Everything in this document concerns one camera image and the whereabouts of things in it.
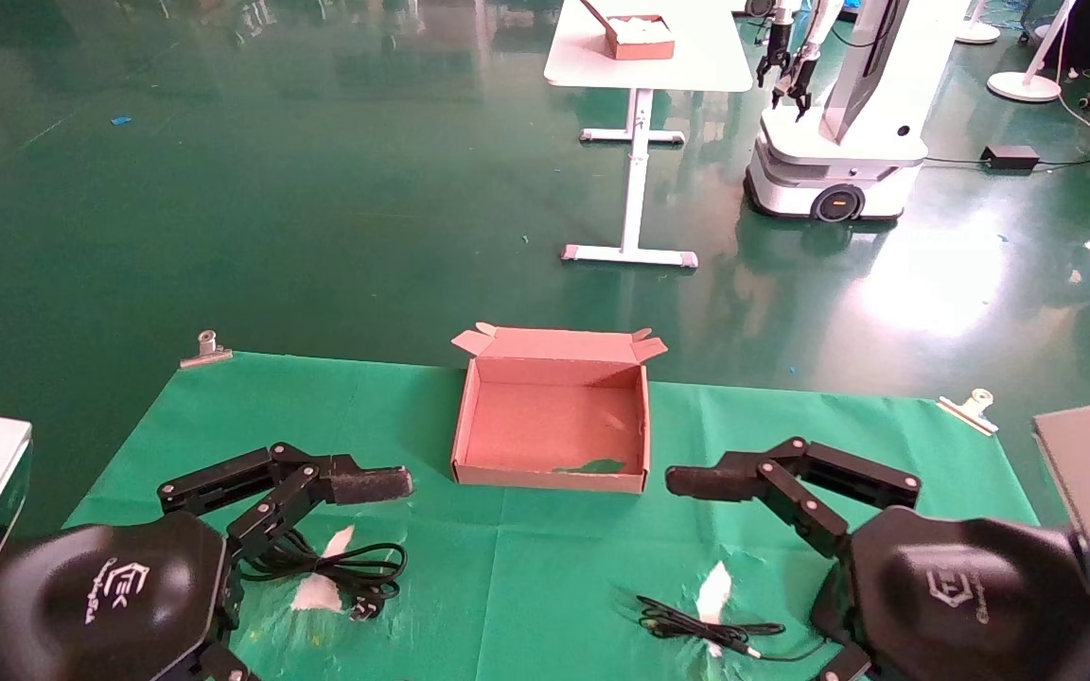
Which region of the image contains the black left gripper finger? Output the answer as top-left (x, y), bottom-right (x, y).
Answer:
top-left (157, 442), bottom-right (415, 561)

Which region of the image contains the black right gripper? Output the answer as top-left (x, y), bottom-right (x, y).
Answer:
top-left (665, 436), bottom-right (1090, 681)

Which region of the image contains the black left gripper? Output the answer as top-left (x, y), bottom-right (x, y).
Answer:
top-left (0, 512), bottom-right (257, 681)

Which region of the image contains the thin black audio cable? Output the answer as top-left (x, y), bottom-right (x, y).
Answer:
top-left (635, 594), bottom-right (835, 663)

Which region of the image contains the black power cable with plug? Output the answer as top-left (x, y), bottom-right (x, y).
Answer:
top-left (240, 528), bottom-right (409, 622)

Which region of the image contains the open pink cardboard box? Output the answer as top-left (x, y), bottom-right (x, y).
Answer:
top-left (450, 323), bottom-right (669, 495)

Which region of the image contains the small brown cardboard box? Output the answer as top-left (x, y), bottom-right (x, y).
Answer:
top-left (581, 0), bottom-right (677, 61)

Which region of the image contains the green tablecloth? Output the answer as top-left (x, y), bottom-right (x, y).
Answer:
top-left (62, 352), bottom-right (1043, 681)

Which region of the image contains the silver binder clip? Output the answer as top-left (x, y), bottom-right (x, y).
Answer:
top-left (938, 388), bottom-right (998, 437)
top-left (179, 329), bottom-right (234, 370)

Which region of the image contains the white wheeled robot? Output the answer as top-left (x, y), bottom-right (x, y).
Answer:
top-left (744, 0), bottom-right (972, 224)

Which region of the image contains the black power adapter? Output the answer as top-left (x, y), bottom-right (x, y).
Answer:
top-left (980, 144), bottom-right (1041, 172)

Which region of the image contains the white packing material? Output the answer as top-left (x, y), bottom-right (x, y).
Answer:
top-left (609, 14), bottom-right (674, 41)

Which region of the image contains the white round-base floor stand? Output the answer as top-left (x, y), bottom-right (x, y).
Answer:
top-left (955, 0), bottom-right (1002, 45)
top-left (987, 0), bottom-right (1076, 103)

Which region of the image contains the white pedestal table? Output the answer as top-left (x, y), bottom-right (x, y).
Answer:
top-left (543, 0), bottom-right (754, 271)

